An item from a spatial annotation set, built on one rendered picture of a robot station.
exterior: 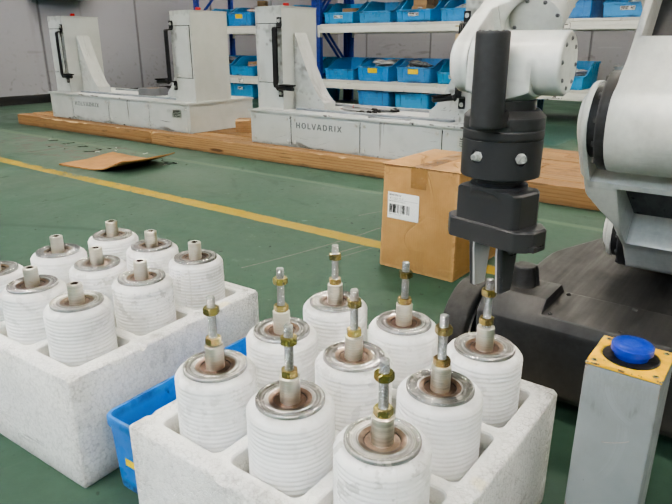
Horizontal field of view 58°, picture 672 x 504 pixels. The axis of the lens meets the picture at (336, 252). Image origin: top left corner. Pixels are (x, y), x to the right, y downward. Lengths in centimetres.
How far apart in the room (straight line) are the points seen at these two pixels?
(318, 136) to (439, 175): 166
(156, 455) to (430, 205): 108
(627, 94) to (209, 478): 71
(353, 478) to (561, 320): 56
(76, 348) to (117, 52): 711
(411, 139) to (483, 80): 226
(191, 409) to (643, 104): 69
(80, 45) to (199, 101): 141
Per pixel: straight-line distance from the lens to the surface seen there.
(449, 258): 165
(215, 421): 73
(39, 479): 106
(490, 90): 64
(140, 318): 102
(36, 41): 746
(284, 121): 334
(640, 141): 91
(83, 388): 93
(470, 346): 79
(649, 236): 117
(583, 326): 104
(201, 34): 398
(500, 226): 70
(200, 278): 107
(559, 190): 257
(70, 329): 95
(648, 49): 97
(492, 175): 68
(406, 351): 81
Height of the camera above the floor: 61
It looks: 19 degrees down
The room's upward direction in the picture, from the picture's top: straight up
